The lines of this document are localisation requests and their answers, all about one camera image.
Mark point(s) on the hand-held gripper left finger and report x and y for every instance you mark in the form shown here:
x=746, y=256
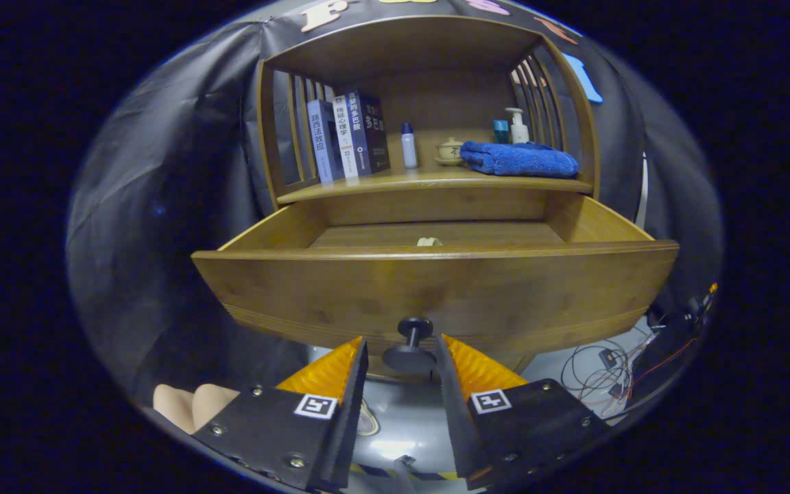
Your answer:
x=347, y=418

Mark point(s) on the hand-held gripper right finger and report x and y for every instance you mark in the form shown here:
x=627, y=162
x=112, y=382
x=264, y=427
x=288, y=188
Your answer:
x=453, y=418

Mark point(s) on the wooden drawer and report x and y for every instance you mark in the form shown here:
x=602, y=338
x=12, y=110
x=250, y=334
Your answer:
x=436, y=288

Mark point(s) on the pale green brush white pad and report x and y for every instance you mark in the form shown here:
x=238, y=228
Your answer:
x=429, y=241

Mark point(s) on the wooden countertop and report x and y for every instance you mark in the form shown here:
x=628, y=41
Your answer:
x=422, y=180

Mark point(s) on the wooden cabinet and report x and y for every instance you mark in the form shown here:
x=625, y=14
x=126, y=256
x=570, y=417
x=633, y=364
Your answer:
x=436, y=89

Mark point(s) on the white shoe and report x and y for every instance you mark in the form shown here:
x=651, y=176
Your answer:
x=367, y=418

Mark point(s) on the person's leg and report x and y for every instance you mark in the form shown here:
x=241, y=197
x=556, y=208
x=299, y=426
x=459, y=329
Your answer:
x=213, y=405
x=172, y=408

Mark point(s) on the black and orange equipment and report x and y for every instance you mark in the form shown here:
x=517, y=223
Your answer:
x=683, y=315

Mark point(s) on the small lidded ceramic teacup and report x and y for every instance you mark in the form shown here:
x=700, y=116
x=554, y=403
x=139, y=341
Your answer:
x=448, y=151

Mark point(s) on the folded blue towel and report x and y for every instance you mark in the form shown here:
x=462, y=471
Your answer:
x=522, y=159

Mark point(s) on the white bottle with blue cap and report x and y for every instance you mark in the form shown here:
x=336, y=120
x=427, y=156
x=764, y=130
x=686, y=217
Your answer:
x=409, y=147

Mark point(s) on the pale blue book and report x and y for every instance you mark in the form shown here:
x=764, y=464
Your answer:
x=319, y=140

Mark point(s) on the white spine book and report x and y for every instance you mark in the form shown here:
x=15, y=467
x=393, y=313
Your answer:
x=345, y=137

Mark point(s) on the black backdrop cloth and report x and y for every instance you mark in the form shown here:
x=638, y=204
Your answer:
x=162, y=206

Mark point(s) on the dark blue book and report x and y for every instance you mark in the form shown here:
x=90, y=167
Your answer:
x=373, y=130

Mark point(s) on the teal bottle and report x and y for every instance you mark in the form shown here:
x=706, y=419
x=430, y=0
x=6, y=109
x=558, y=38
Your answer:
x=500, y=132

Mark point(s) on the white pump bottle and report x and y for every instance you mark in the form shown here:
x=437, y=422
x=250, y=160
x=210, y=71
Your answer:
x=518, y=129

